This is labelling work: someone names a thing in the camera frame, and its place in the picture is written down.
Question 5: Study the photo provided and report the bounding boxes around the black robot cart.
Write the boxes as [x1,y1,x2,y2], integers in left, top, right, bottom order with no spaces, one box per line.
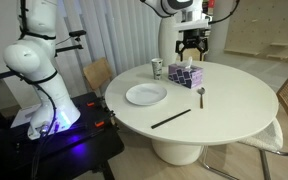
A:
[0,91,125,180]

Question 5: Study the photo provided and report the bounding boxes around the white round plate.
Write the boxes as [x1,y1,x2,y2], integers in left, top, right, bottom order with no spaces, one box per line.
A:
[125,82,168,107]

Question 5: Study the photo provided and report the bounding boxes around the white patterned paper cup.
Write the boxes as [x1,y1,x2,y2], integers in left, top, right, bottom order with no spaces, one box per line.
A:
[151,57,164,81]

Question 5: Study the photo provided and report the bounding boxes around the white pleated curtain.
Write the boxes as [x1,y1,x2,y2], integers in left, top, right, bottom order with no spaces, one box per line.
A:
[55,0,165,98]

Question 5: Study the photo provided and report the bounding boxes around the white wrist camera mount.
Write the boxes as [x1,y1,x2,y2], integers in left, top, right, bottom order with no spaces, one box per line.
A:
[174,18,212,32]

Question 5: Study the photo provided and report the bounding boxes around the purple patterned tissue box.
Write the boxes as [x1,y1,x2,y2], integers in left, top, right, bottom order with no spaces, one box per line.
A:
[168,63,205,90]

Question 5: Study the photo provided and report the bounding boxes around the black chopsticks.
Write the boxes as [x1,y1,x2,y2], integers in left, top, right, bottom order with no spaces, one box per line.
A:
[150,108,192,130]

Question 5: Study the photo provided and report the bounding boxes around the white tissue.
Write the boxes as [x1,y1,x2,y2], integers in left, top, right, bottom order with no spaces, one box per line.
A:
[177,56,194,70]

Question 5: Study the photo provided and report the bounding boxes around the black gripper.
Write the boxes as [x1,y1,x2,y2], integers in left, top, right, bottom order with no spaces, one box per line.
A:
[174,29,209,62]

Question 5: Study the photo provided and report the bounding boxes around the white paper sheet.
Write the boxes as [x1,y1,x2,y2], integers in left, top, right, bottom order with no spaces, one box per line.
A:
[9,103,43,129]

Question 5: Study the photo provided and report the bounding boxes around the tall white vase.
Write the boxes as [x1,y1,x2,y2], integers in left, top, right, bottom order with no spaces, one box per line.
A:
[157,14,179,68]

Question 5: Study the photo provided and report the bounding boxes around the white table pedestal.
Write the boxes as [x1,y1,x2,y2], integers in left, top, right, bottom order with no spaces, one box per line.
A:
[150,138,203,167]

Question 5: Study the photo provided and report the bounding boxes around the black camera on stand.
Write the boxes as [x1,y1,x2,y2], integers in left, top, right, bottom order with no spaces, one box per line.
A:
[51,29,87,58]

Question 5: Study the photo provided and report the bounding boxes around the metal spoon with gold handle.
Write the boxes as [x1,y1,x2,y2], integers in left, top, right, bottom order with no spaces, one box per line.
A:
[197,87,207,110]

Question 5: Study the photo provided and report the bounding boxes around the light plywood chair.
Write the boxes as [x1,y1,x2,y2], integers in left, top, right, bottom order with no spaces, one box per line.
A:
[82,57,114,93]

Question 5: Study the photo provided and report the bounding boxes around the wooden pegboard with shelves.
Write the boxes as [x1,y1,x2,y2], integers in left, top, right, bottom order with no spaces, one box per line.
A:
[223,0,288,64]

